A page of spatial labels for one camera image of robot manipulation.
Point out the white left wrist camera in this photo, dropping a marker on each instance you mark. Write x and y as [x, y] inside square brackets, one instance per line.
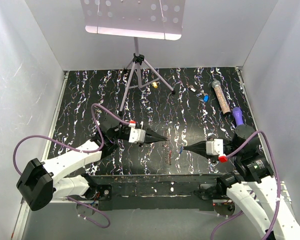
[137, 133]

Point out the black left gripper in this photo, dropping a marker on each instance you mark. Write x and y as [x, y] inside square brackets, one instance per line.
[153, 137]

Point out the sprinkles filled tube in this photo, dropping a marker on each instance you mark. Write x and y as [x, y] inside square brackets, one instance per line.
[216, 85]

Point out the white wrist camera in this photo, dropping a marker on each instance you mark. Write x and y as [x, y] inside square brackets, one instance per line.
[137, 133]
[215, 150]

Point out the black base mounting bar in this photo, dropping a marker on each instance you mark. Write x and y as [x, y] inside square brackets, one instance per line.
[154, 191]

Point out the purple plastic tool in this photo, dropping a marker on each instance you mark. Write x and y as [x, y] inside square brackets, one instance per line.
[238, 116]

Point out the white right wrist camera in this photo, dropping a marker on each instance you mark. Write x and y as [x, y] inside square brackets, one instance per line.
[215, 150]

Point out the aluminium frame rail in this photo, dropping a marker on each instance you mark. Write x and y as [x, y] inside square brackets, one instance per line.
[35, 181]

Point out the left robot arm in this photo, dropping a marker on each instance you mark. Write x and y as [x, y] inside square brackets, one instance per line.
[101, 145]

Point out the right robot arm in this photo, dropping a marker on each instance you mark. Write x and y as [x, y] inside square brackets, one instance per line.
[254, 186]

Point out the yellow key tag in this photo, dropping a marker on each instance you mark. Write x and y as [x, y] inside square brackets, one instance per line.
[155, 85]

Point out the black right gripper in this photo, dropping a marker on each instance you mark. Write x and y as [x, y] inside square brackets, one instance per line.
[200, 147]

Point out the lilac music stand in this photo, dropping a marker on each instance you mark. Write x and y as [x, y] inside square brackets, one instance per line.
[149, 19]

